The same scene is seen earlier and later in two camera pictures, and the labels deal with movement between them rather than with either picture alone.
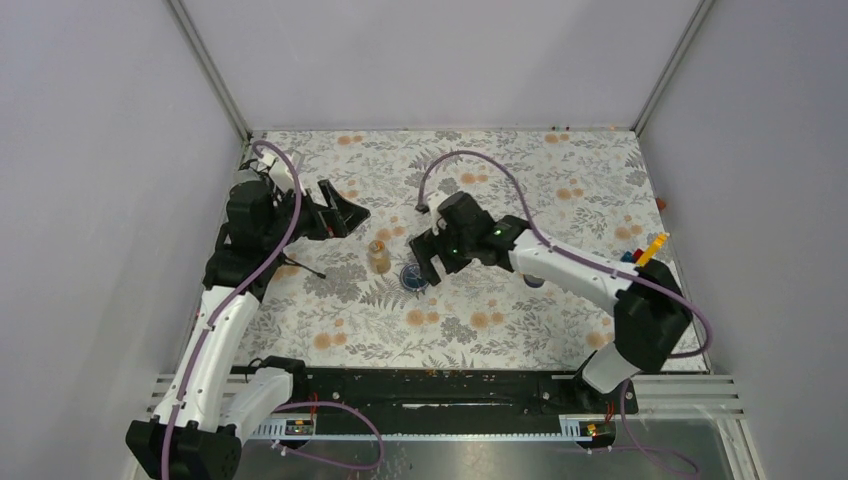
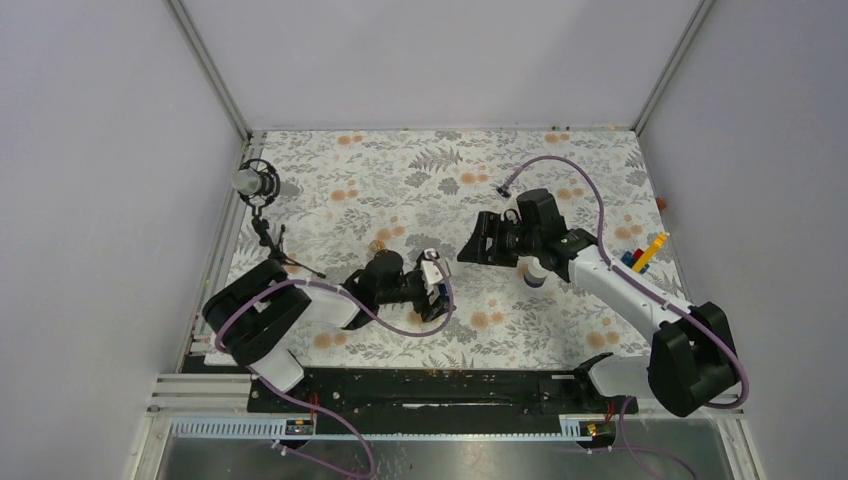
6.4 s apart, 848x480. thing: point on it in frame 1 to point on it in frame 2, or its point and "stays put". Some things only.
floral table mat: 354,299 stays put
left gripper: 337,224 to 430,310
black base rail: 435,394 stays put
